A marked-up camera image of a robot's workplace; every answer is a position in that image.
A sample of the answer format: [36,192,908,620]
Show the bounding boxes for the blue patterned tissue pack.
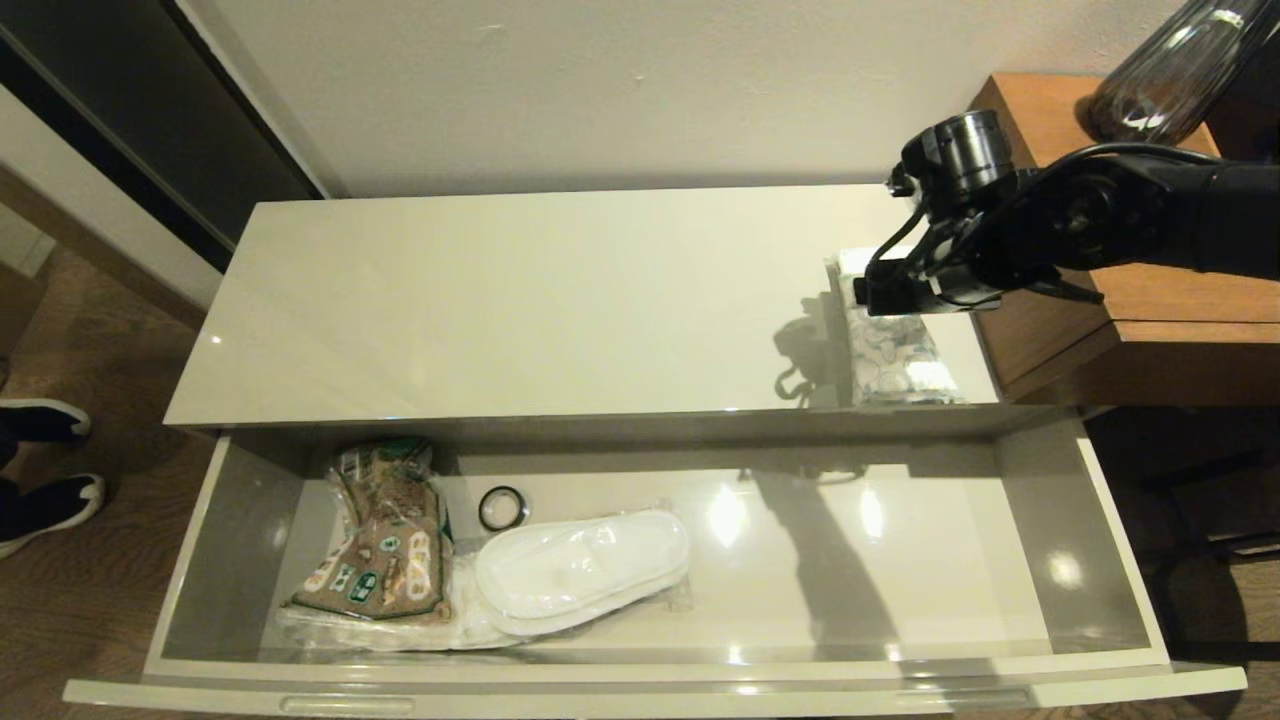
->
[826,247,967,407]

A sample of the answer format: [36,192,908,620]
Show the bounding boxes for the white cabinet drawer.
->
[62,405,1249,719]

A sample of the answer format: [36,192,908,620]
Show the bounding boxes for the packaged white slippers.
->
[472,508,694,639]
[273,555,526,654]

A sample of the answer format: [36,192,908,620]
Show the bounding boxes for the brown wooden side table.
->
[965,72,1280,406]

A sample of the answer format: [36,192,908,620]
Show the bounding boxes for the white glossy cabinet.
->
[165,183,1001,429]

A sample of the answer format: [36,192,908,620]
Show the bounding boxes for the dark ribbed glass vase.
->
[1088,0,1276,149]

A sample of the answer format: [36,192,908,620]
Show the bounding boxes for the black box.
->
[1215,40,1280,166]

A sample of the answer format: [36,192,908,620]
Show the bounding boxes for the black tape roll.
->
[477,487,530,533]

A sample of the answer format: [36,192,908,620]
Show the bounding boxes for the brown snack bag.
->
[280,438,457,623]

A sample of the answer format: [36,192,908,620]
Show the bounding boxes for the dark door panel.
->
[0,0,326,276]

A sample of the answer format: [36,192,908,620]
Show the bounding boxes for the black white-soled shoe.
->
[0,474,106,559]
[0,400,92,447]

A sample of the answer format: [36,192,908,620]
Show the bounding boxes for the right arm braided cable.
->
[865,142,1221,291]

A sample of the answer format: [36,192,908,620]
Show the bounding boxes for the grey wood-trimmed door frame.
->
[0,85,226,331]

